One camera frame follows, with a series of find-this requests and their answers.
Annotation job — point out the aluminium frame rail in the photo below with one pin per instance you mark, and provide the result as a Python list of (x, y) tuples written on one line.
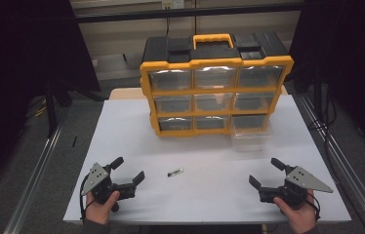
[(347, 172), (35, 178)]

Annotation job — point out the clear plastic drawer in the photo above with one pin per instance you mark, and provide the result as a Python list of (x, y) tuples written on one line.
[(251, 140)]

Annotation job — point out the black metal stand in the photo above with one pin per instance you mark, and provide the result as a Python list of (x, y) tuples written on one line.
[(51, 113)]

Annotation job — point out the yellow and black organizer cabinet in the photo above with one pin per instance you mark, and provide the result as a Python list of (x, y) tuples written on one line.
[(214, 62)]

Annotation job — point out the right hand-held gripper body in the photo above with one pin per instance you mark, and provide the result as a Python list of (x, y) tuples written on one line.
[(296, 191)]

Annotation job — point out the white wall outlet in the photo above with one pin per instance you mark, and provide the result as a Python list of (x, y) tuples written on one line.
[(173, 4)]

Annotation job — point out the black horizontal bar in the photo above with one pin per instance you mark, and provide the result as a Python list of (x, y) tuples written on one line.
[(138, 14)]

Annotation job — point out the small black floor object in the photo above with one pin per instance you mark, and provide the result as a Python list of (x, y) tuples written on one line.
[(74, 141)]

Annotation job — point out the small metal screw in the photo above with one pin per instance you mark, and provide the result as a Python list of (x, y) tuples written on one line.
[(175, 173)]

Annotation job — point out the black curtain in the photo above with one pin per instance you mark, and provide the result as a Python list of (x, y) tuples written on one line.
[(359, 48), (8, 65)]

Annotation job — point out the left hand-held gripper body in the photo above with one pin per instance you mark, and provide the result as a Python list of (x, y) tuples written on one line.
[(101, 187)]

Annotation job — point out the person's left hand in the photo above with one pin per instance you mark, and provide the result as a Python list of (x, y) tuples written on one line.
[(99, 213)]

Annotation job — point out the set of closed clear drawers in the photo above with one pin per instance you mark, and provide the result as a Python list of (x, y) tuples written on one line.
[(170, 79)]

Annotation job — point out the person's right hand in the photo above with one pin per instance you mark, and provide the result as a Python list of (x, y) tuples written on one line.
[(301, 219)]

